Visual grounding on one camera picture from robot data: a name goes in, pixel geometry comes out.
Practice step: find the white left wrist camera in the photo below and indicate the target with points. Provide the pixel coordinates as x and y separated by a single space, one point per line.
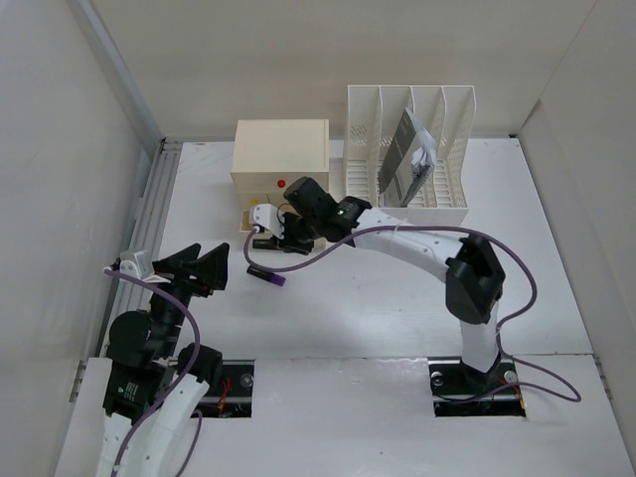
134 262

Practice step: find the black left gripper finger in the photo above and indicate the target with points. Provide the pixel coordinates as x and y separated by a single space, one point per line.
178 264
211 270

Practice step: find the grey setup guide booklet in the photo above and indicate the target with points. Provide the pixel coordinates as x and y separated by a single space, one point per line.
409 161

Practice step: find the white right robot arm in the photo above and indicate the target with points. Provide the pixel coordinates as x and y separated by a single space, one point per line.
468 266

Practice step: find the purple highlighter marker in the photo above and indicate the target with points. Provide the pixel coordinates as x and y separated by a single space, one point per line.
266 276

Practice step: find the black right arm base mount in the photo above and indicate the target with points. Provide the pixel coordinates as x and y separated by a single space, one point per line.
458 391

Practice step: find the white file organizer rack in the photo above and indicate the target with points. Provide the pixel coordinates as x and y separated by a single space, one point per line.
374 111

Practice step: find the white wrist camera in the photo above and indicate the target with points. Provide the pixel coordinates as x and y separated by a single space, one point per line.
134 262
269 218

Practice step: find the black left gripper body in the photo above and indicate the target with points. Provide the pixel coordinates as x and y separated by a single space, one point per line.
170 311

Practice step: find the aluminium frame rail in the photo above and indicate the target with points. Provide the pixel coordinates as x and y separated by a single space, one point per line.
157 164

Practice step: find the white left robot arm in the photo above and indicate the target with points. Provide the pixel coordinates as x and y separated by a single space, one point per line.
160 370

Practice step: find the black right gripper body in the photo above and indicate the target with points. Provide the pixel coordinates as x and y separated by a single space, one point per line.
300 233

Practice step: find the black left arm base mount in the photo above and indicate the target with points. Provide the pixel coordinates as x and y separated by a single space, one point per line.
232 397

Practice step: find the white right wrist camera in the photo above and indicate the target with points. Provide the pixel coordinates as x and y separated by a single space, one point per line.
269 218

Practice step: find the cream drawer cabinet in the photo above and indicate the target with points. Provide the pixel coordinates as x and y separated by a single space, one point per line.
270 154

